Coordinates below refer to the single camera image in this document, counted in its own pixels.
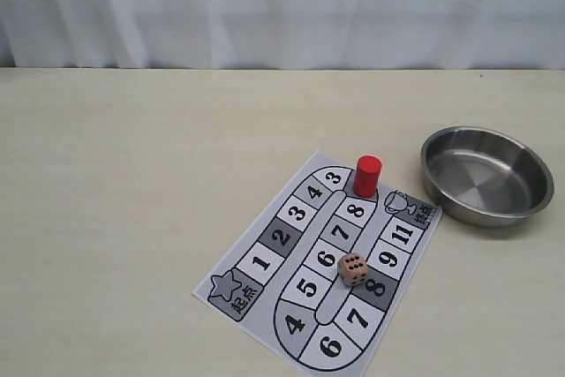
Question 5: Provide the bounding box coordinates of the red cylinder game piece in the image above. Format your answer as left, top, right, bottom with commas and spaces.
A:
353, 155, 382, 198

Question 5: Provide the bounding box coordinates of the wooden die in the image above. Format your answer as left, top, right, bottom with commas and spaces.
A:
337, 252, 368, 287

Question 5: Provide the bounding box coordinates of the paper game board sheet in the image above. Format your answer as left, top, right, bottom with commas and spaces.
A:
194, 152, 442, 376

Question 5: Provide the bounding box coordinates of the stainless steel round dish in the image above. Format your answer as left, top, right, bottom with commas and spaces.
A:
420, 125, 554, 229

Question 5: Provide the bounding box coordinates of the white curtain backdrop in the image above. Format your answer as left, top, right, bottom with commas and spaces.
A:
1, 0, 564, 70

